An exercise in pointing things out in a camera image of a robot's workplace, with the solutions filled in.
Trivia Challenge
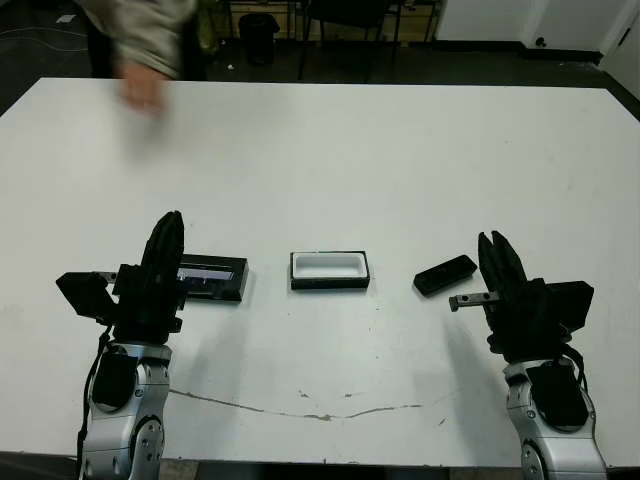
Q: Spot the person's bare hand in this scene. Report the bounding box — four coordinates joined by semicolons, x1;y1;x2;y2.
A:
118;60;167;120

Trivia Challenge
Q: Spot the black folding chair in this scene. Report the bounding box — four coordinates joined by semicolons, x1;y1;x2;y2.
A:
298;0;401;84

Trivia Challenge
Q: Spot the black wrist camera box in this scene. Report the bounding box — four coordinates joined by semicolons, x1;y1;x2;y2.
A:
547;281;595;331
55;271;119;322

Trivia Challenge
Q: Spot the thin white floor cable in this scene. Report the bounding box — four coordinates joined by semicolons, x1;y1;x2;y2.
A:
0;28;92;52

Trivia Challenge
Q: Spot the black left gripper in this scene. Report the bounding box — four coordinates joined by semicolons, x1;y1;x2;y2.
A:
94;210;187;345

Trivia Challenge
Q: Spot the black box with white insert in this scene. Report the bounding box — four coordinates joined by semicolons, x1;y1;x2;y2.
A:
289;248;372;292

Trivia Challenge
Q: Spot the forearm in beige sleeve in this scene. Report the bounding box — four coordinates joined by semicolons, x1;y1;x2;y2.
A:
79;0;200;81

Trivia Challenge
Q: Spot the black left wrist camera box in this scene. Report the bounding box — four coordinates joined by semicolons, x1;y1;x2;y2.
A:
55;271;119;322

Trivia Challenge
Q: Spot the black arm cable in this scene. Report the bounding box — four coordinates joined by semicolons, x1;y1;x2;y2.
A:
563;343;597;431
76;327;115;480

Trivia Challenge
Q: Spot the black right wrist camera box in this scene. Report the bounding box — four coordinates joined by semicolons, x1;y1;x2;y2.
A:
547;281;595;331

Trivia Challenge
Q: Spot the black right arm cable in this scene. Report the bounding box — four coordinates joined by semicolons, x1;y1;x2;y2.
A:
563;343;597;431

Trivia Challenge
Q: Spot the slim black camera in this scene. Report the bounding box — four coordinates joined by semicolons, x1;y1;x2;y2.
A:
413;253;477;296

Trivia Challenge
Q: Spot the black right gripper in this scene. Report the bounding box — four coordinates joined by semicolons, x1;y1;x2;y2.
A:
448;229;572;362

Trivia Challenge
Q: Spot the black box lid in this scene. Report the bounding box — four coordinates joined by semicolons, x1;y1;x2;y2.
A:
177;253;250;304

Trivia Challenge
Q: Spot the black trash bin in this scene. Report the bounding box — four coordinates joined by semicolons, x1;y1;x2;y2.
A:
238;13;280;65

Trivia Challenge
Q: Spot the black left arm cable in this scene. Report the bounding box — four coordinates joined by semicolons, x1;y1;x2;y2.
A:
76;327;115;480

